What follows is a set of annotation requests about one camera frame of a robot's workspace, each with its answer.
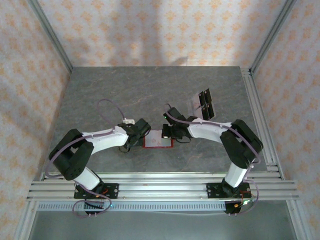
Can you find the white card with pink print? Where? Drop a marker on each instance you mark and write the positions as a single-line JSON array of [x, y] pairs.
[[153, 138], [196, 100]]

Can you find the red leather card holder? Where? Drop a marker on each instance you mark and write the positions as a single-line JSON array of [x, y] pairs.
[[166, 142]]

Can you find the clear acrylic card stand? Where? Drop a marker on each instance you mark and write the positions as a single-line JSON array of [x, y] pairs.
[[197, 112]]

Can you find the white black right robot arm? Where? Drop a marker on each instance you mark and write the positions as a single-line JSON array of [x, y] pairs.
[[207, 132]]

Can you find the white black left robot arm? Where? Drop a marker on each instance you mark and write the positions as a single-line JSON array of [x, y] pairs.
[[105, 140]]

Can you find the black card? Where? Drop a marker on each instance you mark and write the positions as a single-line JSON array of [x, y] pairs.
[[212, 110], [202, 98], [208, 94], [206, 112]]

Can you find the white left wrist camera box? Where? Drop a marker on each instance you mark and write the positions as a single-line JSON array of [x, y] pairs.
[[128, 121]]

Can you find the aluminium rail beam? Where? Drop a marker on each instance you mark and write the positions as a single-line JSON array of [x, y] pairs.
[[162, 187]]

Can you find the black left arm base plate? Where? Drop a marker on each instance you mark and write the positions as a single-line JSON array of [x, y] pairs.
[[112, 190]]

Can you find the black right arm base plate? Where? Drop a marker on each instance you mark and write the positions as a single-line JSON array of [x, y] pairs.
[[212, 190]]

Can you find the aluminium side rail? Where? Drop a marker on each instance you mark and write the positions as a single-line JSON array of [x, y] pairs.
[[257, 112]]

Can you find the aluminium frame post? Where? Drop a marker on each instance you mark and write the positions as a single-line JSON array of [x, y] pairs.
[[272, 35], [50, 32]]

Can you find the aluminium frame leg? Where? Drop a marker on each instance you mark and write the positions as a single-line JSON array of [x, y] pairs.
[[23, 220], [298, 220]]

